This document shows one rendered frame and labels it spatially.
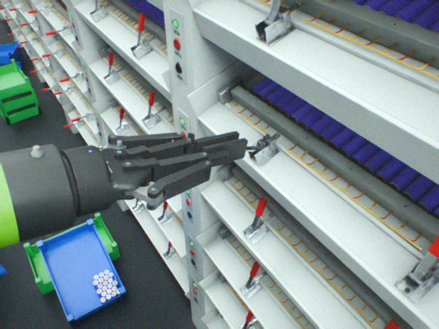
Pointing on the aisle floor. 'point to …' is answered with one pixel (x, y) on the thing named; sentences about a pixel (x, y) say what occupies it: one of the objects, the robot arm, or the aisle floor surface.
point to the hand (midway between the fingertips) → (220, 149)
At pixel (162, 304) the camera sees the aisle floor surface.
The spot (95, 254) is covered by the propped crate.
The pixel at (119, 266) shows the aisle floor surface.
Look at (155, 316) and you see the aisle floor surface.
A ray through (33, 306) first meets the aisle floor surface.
